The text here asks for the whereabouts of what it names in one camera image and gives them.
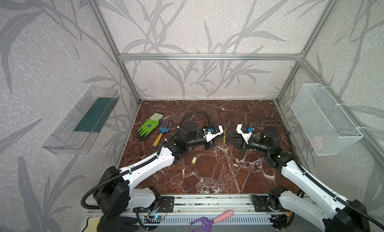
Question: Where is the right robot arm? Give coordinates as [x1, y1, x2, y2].
[227, 124, 371, 232]

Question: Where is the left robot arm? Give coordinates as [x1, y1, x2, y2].
[92, 122, 224, 220]

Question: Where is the key with yellow cap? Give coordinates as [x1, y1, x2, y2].
[191, 153, 203, 165]

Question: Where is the green gardening glove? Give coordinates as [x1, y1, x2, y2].
[138, 113, 163, 142]

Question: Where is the green circuit board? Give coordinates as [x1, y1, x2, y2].
[145, 214, 166, 224]

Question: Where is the black rubber glove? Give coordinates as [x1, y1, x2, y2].
[97, 216, 139, 232]

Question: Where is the blue hand rake yellow handle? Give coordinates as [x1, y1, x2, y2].
[152, 121, 172, 148]

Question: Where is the white wire mesh basket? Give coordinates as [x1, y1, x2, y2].
[291, 83, 364, 156]

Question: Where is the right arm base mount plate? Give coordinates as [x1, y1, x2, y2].
[251, 195, 282, 212]

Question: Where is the aluminium front rail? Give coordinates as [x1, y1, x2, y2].
[86, 193, 340, 218]

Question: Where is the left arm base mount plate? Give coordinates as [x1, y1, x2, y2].
[138, 196, 175, 213]

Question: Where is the purple rake pink handle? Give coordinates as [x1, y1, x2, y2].
[190, 210, 234, 232]

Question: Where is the aluminium cage frame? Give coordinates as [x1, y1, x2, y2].
[83, 0, 384, 170]

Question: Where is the clear plastic wall tray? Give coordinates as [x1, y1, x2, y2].
[43, 86, 120, 155]

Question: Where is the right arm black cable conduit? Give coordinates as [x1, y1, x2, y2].
[253, 117, 384, 230]

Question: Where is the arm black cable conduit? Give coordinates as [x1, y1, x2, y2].
[80, 111, 212, 210]
[253, 117, 384, 230]

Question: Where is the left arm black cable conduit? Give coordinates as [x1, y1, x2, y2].
[80, 111, 212, 210]

